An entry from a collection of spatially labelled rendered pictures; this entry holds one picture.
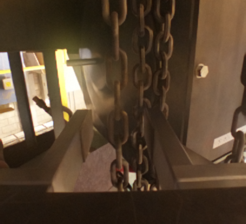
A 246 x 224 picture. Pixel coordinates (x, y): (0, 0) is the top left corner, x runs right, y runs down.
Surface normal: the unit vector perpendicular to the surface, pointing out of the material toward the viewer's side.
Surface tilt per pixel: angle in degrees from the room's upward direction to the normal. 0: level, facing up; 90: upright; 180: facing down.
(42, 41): 90
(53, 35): 90
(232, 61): 90
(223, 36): 90
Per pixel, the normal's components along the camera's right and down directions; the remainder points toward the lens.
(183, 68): -0.87, 0.17
